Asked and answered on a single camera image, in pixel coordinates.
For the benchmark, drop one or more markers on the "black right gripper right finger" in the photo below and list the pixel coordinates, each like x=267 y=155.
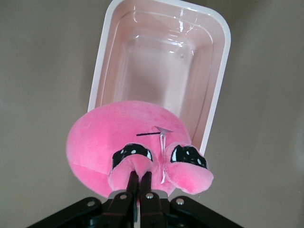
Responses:
x=152 y=209

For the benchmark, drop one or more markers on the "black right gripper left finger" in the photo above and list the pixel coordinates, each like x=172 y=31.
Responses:
x=118 y=209

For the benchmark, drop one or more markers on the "pink plush toy with eyes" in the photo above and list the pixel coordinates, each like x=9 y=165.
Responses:
x=107 y=133

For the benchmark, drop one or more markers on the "pink plastic storage box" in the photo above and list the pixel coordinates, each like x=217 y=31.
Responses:
x=161 y=71

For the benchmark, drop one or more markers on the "brown table mat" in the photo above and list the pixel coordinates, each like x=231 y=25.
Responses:
x=35 y=95

